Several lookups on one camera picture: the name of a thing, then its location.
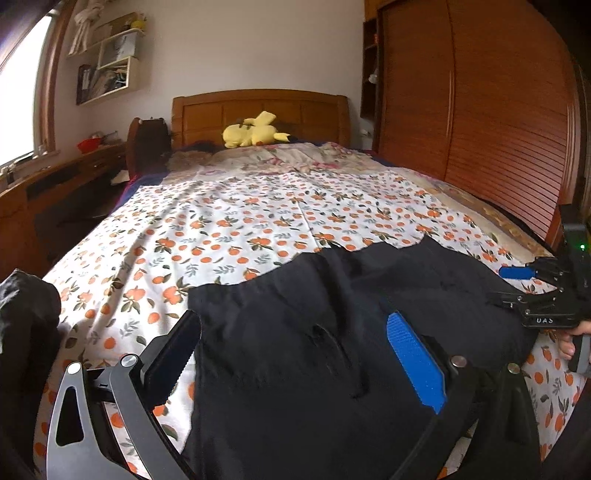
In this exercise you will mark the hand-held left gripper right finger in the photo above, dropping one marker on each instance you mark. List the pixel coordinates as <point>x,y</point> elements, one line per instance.
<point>415,364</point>

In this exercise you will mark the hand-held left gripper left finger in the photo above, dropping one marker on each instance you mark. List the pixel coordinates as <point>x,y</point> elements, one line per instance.
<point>171,355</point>

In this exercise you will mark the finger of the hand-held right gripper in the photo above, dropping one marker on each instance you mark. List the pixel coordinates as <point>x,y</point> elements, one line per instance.
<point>526,302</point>
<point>517,272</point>

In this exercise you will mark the black coat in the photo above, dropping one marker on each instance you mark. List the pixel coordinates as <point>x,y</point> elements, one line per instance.
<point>286,323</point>

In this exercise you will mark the dark grey clothes pile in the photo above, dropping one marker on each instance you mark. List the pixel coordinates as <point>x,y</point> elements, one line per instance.
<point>23,323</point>

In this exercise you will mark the person's right hand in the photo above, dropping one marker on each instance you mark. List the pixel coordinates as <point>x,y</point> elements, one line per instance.
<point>567,346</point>

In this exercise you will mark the bed with orange-print sheet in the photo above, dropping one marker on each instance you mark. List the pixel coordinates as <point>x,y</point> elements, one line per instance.
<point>231,221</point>

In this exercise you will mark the wooden slatted wardrobe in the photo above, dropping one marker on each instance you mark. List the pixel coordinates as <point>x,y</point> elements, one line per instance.
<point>485,115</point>

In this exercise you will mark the wooden desk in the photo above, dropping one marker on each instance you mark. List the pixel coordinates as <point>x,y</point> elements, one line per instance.
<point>18,207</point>

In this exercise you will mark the brown wooden chair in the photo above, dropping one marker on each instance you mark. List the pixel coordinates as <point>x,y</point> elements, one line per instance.
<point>147,143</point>

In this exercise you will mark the pale patterned quilt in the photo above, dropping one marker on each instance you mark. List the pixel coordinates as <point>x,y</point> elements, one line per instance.
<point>277,159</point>

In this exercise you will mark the red bowl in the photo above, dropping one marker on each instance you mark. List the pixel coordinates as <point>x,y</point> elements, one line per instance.
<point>89,146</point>

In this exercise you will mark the yellow plush toy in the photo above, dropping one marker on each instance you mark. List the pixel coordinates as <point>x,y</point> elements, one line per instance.
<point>249,134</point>

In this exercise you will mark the wooden bed headboard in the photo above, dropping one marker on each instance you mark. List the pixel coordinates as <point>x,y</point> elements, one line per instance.
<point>203,115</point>

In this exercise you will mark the wood-framed window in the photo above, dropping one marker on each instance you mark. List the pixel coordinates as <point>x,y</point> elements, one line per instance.
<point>23,92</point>

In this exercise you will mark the white hanging cloth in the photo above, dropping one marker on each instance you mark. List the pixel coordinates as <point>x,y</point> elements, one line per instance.
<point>87,23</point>

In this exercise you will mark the white wall shelf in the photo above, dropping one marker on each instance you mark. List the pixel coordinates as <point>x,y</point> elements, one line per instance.
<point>117,60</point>

